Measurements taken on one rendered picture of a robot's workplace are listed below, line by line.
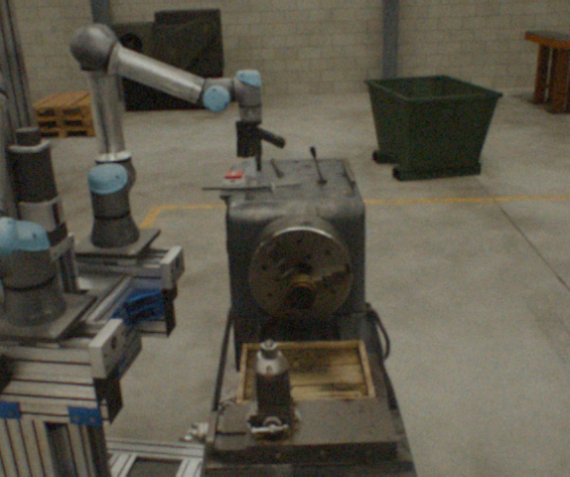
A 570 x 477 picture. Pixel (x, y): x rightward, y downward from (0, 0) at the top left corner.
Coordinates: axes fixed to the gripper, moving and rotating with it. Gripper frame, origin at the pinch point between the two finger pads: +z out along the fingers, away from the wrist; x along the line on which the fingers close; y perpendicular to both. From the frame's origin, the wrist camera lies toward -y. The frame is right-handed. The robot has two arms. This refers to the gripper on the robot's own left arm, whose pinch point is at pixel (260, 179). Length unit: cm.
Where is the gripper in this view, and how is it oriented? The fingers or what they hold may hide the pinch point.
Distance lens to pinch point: 221.1
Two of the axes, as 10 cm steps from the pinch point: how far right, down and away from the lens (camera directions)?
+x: 0.0, 3.7, -9.3
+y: -10.0, 0.3, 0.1
